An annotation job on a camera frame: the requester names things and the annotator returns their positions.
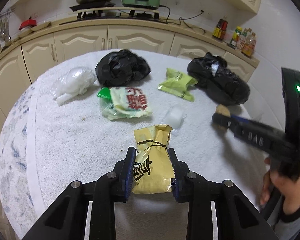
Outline brown bread piece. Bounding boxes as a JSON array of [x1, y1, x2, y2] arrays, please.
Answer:
[[216, 105, 231, 117]]

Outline yellow snack bag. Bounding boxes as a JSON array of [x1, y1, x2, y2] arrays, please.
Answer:
[[132, 125, 174, 194]]

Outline large black trash bag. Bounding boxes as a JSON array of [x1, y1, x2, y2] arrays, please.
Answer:
[[187, 52, 250, 106]]

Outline white green rice bag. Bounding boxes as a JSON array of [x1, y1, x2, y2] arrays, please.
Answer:
[[97, 87, 152, 120]]

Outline grey sleeve forearm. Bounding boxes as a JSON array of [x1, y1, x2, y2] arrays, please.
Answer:
[[267, 196, 300, 239]]

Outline small black trash bag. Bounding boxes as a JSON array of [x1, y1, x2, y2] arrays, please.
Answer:
[[95, 49, 151, 87]]

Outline cream lower kitchen cabinets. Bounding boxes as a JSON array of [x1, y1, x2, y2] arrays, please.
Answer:
[[0, 17, 261, 170]]

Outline red kitchen item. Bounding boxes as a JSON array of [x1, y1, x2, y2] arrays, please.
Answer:
[[19, 17, 37, 30]]

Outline person's right hand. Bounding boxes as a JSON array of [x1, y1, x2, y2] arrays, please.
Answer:
[[260, 170, 300, 215]]

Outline small clear plastic wrap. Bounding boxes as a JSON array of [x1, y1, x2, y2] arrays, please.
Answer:
[[162, 105, 186, 136]]

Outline white terry table cloth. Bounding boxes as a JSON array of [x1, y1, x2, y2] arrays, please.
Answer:
[[27, 50, 266, 215]]

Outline green snack wrapper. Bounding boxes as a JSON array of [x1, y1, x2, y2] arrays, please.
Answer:
[[158, 68, 198, 102]]

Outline orange label oil bottle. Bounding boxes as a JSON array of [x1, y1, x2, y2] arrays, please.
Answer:
[[241, 33, 256, 57]]

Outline green label sauce bottle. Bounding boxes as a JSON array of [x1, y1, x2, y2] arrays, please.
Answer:
[[229, 26, 242, 49]]

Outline dark soy sauce bottle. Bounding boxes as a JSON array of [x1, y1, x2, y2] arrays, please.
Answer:
[[212, 18, 228, 41]]

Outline white crumpled plastic bag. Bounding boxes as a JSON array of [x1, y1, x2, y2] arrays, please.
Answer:
[[50, 67, 97, 106]]

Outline green electric cooker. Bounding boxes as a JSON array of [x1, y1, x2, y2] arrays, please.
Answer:
[[122, 0, 160, 10]]

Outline black gas stove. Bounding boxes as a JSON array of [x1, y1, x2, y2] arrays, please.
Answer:
[[58, 6, 170, 25]]

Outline hanging utensil rack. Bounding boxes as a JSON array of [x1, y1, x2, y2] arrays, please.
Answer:
[[0, 7, 15, 51]]

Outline black power cable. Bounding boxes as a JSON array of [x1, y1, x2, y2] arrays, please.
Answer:
[[158, 4, 207, 34]]

